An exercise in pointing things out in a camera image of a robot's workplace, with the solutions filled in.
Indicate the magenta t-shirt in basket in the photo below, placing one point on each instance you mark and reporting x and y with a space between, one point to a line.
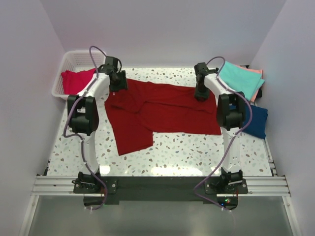
74 82

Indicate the pink folded t-shirt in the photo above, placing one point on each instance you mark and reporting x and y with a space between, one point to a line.
258 92

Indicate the navy blue folded t-shirt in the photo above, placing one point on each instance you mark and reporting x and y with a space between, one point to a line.
258 123

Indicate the aluminium frame rail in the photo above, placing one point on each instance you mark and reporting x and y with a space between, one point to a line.
251 186

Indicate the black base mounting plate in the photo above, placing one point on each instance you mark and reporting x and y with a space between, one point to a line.
228 201

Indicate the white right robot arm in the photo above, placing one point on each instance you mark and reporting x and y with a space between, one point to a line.
230 115

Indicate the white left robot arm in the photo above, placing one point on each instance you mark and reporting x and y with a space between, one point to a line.
83 119

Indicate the dark red t-shirt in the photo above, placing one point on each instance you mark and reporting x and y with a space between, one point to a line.
145 108

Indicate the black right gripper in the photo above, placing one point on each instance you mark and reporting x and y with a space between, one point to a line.
198 94

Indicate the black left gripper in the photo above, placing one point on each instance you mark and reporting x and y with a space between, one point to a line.
123 85

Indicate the teal folded t-shirt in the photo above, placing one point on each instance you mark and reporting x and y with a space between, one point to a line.
241 79

